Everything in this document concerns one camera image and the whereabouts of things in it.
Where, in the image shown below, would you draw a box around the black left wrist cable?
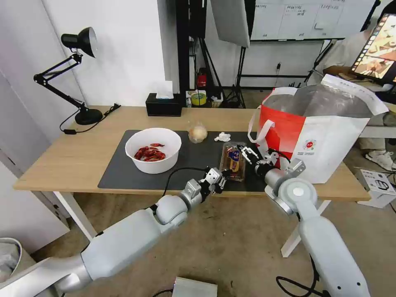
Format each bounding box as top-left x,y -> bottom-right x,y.
151,167 -> 208,214

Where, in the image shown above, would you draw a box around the person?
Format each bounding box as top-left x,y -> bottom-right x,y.
311,28 -> 396,171

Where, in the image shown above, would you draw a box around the black lamp power cable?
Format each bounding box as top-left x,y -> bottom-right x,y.
59,103 -> 122,135

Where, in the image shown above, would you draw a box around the wooden table with white legs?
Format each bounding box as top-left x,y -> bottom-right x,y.
12,105 -> 371,258

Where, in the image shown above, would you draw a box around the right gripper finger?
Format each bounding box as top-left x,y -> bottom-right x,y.
236,143 -> 260,161
237,149 -> 255,166

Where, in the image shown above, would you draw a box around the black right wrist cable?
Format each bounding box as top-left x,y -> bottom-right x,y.
268,149 -> 292,170

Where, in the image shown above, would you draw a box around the yellow green tape roll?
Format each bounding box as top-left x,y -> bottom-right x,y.
190,91 -> 207,108

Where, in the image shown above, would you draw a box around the red canister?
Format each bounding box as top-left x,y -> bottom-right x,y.
197,67 -> 208,91

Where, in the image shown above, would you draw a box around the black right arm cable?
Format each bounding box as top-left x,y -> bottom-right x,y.
275,252 -> 330,297

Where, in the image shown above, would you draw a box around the red white takeout bag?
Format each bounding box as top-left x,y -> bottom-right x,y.
247,73 -> 389,185

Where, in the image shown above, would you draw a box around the white tissue sheet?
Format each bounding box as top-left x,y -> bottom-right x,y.
155,80 -> 174,100

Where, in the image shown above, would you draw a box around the clear plastic snack box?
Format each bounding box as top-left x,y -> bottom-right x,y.
219,142 -> 248,182

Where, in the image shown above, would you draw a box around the white waste bin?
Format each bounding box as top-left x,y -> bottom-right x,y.
0,237 -> 24,289

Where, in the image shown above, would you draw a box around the grey photo softbox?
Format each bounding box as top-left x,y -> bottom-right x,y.
210,0 -> 251,47

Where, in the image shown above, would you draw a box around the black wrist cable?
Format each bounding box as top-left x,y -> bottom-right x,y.
268,149 -> 292,170
151,167 -> 208,214

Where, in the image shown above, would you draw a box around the black metal rack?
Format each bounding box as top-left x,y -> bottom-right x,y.
175,0 -> 207,93

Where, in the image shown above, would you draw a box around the black table mat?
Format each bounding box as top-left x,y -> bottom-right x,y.
97,129 -> 281,197

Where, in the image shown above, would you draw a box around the red crayfish shells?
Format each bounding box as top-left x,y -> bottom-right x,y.
133,143 -> 166,162

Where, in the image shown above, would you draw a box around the whiteboard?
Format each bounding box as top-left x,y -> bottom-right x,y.
249,0 -> 347,42

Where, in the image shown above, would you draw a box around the computer monitor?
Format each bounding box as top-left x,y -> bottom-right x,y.
347,12 -> 396,85

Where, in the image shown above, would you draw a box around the black tissue box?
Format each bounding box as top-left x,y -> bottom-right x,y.
146,92 -> 182,118

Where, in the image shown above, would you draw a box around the clear plastic cup with bun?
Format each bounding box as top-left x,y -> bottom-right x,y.
188,121 -> 208,144

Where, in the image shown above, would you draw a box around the black tripod stand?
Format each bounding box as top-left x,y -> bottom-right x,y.
222,45 -> 248,109

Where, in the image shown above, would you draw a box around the silver metal box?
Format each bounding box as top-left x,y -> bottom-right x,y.
172,276 -> 219,297

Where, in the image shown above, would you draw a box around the white round bowl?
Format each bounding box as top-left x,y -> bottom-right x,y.
125,127 -> 182,174

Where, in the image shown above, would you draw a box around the white cardboard box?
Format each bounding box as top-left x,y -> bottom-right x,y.
355,168 -> 396,209

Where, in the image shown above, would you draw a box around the black desk lamp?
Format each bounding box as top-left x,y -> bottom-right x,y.
33,26 -> 104,126

